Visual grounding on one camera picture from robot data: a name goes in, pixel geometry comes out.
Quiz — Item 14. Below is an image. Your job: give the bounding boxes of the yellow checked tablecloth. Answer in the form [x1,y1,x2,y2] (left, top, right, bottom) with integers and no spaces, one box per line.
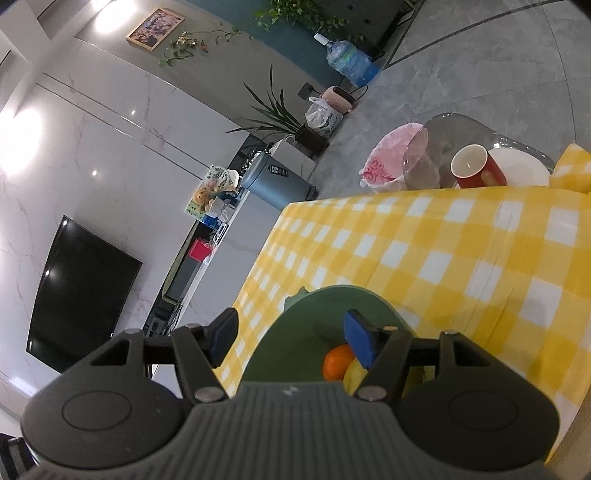
[217,143,591,463]

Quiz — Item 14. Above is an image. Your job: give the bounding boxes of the white plate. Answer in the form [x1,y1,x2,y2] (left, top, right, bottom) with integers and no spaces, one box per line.
[487,148,551,188]

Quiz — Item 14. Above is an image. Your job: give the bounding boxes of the hanging vine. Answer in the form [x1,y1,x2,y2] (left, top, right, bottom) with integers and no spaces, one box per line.
[159,25,241,68]

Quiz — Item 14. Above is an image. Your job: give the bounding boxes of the orange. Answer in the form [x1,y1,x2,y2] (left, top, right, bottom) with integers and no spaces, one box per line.
[323,344,356,382]

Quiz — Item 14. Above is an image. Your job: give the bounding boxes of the dark grey cabinet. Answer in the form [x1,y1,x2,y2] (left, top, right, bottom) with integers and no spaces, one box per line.
[360,0,426,61]

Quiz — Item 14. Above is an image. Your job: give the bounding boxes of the long-leaf potted plant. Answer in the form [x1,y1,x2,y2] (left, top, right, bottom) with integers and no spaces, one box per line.
[226,65,331,153]

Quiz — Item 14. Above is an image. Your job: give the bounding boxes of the framed picture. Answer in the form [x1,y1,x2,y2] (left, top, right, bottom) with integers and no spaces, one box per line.
[126,8,186,49]

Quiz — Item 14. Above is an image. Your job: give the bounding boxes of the pink plastic bag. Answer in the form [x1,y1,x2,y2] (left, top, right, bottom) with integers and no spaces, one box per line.
[359,122,428,194]

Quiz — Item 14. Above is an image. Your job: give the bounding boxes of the pothos plant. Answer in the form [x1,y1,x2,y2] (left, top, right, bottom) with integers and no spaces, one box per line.
[254,0,366,43]

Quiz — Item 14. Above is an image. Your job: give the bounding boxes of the red mug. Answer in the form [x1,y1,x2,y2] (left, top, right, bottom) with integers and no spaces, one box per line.
[450,144,508,190]

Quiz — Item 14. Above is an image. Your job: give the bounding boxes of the grey-blue trash bin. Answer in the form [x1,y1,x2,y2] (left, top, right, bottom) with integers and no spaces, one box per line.
[240,150,318,210]

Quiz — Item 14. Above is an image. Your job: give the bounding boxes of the brown teddy bear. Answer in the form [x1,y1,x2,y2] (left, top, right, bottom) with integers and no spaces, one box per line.
[191,187,218,214]

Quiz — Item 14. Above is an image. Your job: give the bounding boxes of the green printed poster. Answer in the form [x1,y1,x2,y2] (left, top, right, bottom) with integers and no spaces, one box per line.
[185,165,227,217]

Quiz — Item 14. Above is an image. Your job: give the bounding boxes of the white marble media console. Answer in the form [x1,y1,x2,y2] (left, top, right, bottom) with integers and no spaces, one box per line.
[143,138,320,370]

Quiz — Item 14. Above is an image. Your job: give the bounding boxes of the green colander bowl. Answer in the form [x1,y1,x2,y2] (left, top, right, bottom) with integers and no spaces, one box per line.
[240,285,437,398]

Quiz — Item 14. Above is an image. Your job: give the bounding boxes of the blue water jug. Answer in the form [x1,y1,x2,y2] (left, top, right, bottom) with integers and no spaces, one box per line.
[314,32,382,89]

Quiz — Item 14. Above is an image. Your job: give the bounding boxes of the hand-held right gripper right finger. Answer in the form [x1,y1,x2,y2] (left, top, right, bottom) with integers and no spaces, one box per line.
[343,308,525,401]

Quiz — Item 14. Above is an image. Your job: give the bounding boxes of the black television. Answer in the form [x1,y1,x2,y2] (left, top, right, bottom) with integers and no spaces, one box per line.
[25,215,143,375]

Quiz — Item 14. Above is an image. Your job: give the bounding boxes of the smoked glass table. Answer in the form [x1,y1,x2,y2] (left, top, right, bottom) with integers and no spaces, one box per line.
[403,112,557,190]

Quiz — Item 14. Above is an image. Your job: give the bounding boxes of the red box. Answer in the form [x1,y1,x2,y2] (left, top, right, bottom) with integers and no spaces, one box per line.
[188,239,216,263]

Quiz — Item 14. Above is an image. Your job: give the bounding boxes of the pink heater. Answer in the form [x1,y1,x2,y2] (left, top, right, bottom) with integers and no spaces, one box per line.
[322,85,359,114]

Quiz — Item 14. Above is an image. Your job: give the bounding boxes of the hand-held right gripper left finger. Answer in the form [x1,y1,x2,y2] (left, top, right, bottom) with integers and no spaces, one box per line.
[68,307,240,403]

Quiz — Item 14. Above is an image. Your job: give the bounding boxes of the white plastic bag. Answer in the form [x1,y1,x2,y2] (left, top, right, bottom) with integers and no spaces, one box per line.
[305,96,345,137]

